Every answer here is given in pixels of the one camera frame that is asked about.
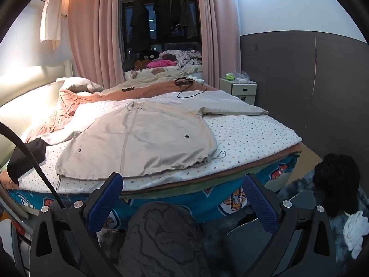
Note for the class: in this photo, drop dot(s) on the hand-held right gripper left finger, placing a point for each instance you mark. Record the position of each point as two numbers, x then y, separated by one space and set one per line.
106 200

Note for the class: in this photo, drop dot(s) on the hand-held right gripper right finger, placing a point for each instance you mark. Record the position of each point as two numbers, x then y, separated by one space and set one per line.
259 205

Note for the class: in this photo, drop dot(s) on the beige jacket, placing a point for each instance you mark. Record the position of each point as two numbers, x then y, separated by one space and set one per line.
144 138

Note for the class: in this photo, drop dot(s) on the pile of clothes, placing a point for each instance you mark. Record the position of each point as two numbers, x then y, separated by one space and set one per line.
155 76

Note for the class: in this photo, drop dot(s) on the floral clothes pile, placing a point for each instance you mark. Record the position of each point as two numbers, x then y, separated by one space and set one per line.
184 56

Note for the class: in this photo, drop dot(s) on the row of dark hanging clothes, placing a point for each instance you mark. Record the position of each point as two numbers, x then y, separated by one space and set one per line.
175 14

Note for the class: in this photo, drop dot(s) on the blue-grey shaggy rug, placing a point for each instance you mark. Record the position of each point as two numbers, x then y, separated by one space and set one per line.
301 183

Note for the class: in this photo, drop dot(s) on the white dotted blanket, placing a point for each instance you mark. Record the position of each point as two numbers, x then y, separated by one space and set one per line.
245 138

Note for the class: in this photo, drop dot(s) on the person's leg in grey pants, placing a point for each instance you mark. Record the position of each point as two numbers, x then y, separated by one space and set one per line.
164 242

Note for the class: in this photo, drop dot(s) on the black fuzzy garment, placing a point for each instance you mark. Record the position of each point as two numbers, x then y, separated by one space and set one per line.
337 184

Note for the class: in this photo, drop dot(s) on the black cloth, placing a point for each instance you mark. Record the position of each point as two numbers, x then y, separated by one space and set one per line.
20 161

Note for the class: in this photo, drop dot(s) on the white cloth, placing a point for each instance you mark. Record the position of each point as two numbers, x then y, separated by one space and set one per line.
354 230

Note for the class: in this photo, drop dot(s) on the small black device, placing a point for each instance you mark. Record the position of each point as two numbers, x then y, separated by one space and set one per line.
128 89

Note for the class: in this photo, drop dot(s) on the cream nightstand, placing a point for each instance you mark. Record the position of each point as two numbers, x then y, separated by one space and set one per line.
242 91

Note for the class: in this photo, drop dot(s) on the white pillow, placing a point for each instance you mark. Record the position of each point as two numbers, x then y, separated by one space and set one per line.
77 84

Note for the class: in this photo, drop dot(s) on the clear plastic bags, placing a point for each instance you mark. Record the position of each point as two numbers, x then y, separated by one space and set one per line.
245 76

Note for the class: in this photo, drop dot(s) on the green packet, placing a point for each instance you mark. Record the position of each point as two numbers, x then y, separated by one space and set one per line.
230 76

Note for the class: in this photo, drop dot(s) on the cream headboard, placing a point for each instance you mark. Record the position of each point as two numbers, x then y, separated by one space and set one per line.
28 92

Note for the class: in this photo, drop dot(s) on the pink cloth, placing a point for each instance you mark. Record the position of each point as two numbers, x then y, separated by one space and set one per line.
161 63

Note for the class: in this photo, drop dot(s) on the brown plush toy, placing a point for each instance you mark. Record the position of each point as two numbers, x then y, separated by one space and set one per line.
148 54

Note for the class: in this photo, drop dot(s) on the pink curtain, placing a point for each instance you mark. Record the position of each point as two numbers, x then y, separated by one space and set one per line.
92 34
219 34

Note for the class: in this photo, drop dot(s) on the dark hanging coat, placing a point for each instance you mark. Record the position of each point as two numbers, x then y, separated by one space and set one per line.
140 23

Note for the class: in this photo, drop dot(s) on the white hanging garment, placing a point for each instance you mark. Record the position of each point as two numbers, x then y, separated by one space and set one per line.
50 14

